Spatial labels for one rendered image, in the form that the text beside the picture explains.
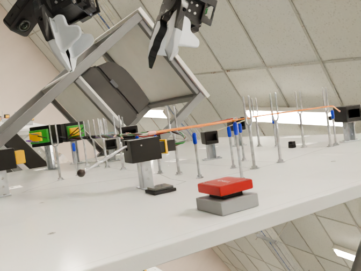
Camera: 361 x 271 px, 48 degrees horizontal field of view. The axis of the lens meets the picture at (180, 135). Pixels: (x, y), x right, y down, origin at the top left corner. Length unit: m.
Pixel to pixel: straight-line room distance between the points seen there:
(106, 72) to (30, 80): 6.61
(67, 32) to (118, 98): 1.11
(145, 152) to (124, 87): 1.11
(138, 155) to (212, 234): 0.30
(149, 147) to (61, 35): 0.23
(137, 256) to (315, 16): 3.04
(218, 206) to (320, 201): 0.13
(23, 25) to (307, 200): 0.56
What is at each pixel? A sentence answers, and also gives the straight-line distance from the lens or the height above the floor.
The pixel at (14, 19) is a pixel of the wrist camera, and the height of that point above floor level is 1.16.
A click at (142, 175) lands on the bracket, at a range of 0.72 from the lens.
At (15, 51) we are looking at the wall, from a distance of 8.34.
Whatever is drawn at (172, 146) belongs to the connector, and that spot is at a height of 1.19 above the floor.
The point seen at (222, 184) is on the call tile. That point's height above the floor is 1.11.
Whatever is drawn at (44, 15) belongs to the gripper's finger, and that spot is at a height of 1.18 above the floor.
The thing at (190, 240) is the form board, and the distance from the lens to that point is 0.42.
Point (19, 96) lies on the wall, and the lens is 8.30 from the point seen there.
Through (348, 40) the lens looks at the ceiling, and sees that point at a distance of 3.33.
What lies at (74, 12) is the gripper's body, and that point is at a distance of 0.74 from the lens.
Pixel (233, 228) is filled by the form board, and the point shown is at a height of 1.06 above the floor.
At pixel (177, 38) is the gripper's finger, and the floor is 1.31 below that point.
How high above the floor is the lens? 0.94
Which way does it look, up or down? 22 degrees up
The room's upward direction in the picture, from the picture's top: 41 degrees clockwise
